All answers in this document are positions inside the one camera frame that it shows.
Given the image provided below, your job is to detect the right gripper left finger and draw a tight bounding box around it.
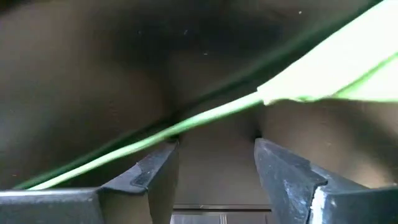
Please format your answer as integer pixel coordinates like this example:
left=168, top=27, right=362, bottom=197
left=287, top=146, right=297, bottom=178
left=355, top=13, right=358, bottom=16
left=0, top=139, right=180, bottom=224

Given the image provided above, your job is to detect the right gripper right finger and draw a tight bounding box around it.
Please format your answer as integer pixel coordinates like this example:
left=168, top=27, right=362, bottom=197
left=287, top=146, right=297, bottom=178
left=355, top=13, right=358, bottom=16
left=254, top=138, right=398, bottom=224

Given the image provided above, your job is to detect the white tulip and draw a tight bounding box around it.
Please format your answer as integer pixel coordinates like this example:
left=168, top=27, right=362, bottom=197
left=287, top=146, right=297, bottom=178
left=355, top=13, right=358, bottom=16
left=27, top=0, right=398, bottom=191

